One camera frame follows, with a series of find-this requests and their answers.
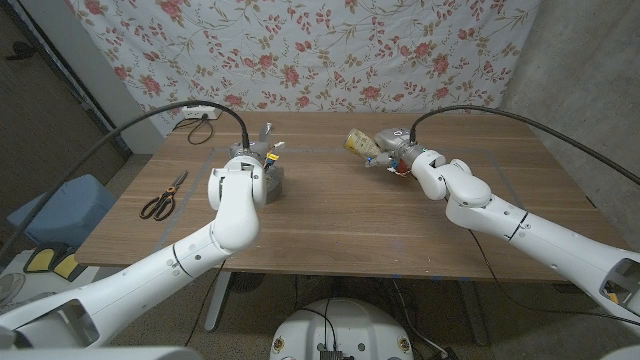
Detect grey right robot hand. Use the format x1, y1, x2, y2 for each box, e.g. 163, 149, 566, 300
364, 127, 427, 175

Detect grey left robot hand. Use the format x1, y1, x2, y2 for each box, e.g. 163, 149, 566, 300
228, 122, 286, 174

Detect clear bottle with yellow label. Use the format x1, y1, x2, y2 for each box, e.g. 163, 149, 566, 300
342, 128, 384, 160

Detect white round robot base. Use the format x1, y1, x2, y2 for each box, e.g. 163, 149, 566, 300
269, 298, 415, 360

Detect orange and black scissors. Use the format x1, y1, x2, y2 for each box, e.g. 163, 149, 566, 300
138, 169, 190, 222

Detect white power strip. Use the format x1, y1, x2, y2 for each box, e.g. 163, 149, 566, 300
180, 102, 224, 121

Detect floral backdrop cloth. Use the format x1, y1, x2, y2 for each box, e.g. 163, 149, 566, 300
64, 0, 544, 139

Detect small black floor fan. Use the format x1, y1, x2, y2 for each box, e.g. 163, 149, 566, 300
228, 272, 266, 295

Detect white table leg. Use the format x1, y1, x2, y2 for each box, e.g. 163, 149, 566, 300
203, 271, 234, 334

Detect grey table leg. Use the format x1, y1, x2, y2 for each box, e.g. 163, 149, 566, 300
457, 279, 490, 347

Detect blue plastic bin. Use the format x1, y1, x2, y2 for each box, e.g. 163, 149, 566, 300
6, 173, 119, 249

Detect yellow and black foot pedal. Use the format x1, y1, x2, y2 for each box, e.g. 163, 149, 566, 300
23, 243, 69, 274
52, 252, 89, 283

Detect white robot torso edge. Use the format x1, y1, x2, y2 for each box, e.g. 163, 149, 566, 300
0, 346, 204, 360

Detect grey sneaker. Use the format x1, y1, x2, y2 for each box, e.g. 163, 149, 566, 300
12, 291, 59, 309
0, 273, 27, 307

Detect black power strip cable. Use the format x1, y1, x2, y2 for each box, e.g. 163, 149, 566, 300
172, 117, 215, 146

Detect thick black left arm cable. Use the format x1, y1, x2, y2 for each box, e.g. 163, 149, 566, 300
0, 99, 251, 259

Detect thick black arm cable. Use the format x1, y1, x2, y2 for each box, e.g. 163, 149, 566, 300
0, 99, 251, 259
409, 104, 640, 186

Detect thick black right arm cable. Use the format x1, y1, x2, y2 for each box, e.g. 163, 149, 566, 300
409, 104, 640, 186

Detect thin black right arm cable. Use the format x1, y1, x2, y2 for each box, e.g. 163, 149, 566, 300
467, 228, 640, 327

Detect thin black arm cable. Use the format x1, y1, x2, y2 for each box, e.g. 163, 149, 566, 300
184, 258, 227, 347
467, 228, 640, 327

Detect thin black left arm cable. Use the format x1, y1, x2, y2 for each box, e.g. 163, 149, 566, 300
184, 258, 227, 347

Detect white cable under table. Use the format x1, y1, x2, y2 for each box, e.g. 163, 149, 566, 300
391, 278, 446, 359

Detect black cable on robot base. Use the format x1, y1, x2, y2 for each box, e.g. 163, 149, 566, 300
299, 307, 337, 351

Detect black door handle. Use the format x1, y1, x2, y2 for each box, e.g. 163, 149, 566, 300
4, 40, 36, 62

